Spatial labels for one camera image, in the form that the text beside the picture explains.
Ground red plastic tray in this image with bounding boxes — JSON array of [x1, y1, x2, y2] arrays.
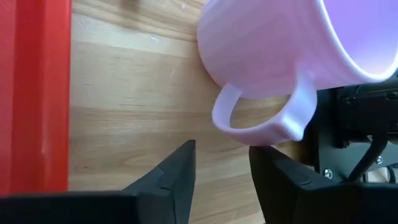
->
[[0, 0, 73, 196]]

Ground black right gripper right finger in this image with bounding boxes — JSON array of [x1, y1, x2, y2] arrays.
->
[[249, 145, 398, 224]]

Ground pink plastic mug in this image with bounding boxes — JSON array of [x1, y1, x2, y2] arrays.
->
[[196, 0, 398, 147]]

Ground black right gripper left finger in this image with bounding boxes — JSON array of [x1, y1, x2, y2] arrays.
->
[[0, 139, 197, 224]]

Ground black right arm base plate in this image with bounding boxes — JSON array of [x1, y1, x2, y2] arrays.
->
[[303, 88, 398, 184]]

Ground black arm base cable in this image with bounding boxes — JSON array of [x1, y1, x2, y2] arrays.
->
[[346, 133, 389, 183]]

